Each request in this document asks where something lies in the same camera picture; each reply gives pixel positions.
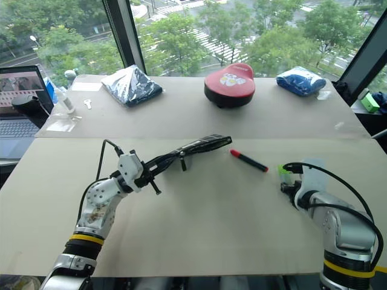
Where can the blue packet behind laptop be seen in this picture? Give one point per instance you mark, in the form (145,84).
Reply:
(50,89)

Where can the red round pouch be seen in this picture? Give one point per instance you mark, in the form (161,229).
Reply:
(229,86)

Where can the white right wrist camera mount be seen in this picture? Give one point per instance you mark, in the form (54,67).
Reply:
(314,178)

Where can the green highlighter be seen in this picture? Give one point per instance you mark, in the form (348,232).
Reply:
(283,171)

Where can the green box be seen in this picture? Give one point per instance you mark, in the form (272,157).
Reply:
(370,102)

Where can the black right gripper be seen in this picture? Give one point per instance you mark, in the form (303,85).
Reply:
(294,193)

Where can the black side table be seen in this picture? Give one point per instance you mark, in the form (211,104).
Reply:
(370,121)

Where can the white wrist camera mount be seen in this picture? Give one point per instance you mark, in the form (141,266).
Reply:
(314,178)
(130,167)

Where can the dark blue garment in bag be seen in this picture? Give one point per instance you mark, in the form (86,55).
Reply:
(133,86)

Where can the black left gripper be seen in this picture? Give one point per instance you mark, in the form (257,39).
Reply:
(143,177)

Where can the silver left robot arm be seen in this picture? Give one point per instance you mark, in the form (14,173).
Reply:
(96,205)

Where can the red marker black barrel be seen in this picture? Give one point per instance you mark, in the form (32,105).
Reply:
(249,161)

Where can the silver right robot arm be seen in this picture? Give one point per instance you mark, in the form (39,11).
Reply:
(341,229)

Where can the silver key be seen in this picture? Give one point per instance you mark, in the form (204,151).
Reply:
(88,104)

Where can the black round device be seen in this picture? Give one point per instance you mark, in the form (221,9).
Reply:
(28,107)

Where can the dark blue cloth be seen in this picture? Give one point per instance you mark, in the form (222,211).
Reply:
(381,102)

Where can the blue packaged cloth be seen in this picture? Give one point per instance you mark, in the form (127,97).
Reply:
(300,81)

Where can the open laptop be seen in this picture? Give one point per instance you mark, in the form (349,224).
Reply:
(18,111)

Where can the black window frame post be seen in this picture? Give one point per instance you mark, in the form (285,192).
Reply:
(125,33)
(362,63)

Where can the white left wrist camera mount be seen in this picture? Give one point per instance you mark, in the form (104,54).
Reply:
(130,167)

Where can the clear grid pouch black trim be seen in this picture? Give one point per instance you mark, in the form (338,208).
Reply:
(208,142)

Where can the clear plastic bag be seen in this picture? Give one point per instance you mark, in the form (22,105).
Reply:
(62,124)

